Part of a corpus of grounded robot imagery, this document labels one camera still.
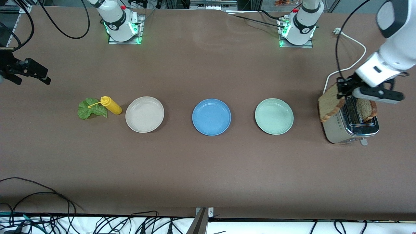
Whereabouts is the brown bread slice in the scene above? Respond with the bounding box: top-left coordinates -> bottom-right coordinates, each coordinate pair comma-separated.
356,97 -> 378,123
318,83 -> 345,123

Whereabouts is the green lettuce leaf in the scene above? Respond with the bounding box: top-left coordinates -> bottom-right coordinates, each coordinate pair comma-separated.
77,98 -> 108,120

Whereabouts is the yellow squeeze bottle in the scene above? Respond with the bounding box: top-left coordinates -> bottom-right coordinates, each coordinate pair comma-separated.
88,96 -> 123,115

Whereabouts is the mint green plate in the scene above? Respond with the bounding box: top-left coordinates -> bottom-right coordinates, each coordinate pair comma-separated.
254,98 -> 294,135

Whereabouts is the beige plate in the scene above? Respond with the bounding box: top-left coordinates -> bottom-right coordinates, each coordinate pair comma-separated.
125,96 -> 165,133

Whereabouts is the blue plate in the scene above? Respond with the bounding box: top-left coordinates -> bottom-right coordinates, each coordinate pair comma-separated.
192,98 -> 232,136

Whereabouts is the beige chrome toaster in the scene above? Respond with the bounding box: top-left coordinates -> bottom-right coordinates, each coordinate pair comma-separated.
320,94 -> 380,146

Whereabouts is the grey metal box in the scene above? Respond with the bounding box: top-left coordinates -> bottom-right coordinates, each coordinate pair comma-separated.
189,0 -> 238,10

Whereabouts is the white power cable with plug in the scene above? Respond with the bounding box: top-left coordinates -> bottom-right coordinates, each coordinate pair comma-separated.
322,28 -> 367,98

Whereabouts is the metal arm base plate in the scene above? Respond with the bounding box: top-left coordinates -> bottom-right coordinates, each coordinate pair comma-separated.
279,16 -> 314,48
108,14 -> 144,45

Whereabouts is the teal cable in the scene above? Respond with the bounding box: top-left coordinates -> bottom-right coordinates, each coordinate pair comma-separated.
0,212 -> 43,228

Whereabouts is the grey aluminium post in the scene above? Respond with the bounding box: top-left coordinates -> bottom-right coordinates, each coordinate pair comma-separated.
186,208 -> 208,234

